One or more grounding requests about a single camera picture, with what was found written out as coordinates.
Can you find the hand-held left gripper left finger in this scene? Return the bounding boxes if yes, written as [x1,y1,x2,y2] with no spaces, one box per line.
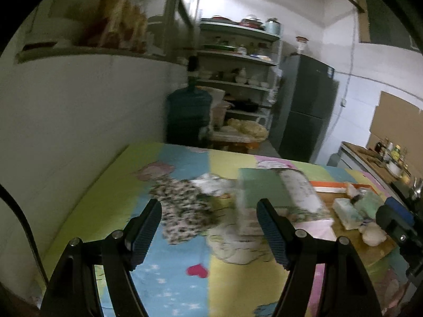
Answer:
[40,199,163,317]

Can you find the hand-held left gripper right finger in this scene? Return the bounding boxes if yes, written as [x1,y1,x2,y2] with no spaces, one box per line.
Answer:
[257,198,382,317]

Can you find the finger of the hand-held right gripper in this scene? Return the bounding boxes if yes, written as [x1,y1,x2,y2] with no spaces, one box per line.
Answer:
[376,197,416,238]

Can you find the pale green tissue pack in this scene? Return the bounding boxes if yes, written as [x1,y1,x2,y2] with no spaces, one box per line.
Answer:
[356,191,384,219]
[332,197,365,231]

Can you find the white plush toy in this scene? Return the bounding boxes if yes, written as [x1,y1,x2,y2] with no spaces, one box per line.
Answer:
[360,221,387,247]

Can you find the green white paper pack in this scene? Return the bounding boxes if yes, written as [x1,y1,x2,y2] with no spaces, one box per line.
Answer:
[237,167,327,222]

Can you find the black white floral cloth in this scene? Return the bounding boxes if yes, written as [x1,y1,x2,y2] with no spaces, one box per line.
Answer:
[149,176,221,245]

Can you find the cardboard box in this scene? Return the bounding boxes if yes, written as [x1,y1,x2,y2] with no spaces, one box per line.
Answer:
[311,181,398,266]

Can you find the metal faucet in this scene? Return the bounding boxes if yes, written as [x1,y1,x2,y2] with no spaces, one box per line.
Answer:
[409,177,423,201]

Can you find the white paper pouch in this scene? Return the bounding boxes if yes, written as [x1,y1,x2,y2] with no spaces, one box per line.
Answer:
[293,219,335,242]

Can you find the group of seasoning bottles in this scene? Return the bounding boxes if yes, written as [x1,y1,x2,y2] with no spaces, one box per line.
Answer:
[374,137,412,178]

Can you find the kitchen counter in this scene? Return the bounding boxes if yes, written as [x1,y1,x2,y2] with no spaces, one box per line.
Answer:
[340,141,423,199]

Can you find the orange plastic stool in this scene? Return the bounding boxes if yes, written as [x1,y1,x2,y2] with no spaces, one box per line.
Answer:
[209,132,260,154]

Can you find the napa cabbage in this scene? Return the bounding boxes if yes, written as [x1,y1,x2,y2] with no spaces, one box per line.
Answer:
[227,118,268,138]

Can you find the dark grey refrigerator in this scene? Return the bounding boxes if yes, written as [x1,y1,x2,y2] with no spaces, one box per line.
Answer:
[269,53,340,165]

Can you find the blue water jug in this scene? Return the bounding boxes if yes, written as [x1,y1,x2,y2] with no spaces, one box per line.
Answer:
[166,85,213,146]

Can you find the black pan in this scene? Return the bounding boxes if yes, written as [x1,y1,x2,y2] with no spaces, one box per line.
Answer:
[231,100,260,113]

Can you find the white bucket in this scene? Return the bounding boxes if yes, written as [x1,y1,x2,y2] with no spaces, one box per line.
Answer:
[209,100,232,130]

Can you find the white shelf rack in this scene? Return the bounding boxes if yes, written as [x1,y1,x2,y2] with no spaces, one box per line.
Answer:
[197,19,282,140]

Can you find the window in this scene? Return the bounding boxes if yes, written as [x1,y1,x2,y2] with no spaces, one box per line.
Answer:
[355,0,421,51]

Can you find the metal pot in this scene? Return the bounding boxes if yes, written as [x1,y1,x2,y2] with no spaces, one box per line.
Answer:
[264,17,282,35]

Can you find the red bowls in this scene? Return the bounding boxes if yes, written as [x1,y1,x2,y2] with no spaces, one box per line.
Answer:
[239,15,265,29]

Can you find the bagged bread loaves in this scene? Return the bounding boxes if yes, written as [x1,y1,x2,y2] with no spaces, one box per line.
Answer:
[82,0,150,53]

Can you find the cardboard wall sheet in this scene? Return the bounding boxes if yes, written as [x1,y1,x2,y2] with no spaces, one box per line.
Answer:
[366,90,423,155]

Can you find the black cable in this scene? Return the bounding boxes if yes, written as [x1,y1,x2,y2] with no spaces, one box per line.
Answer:
[0,184,49,282]

